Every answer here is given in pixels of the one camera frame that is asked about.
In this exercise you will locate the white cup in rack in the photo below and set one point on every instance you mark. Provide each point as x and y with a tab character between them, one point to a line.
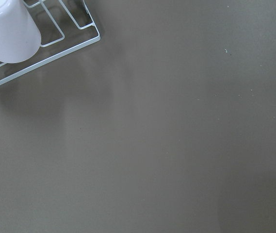
20	38

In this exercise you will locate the white cup rack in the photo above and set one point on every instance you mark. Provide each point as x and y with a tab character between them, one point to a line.
65	26

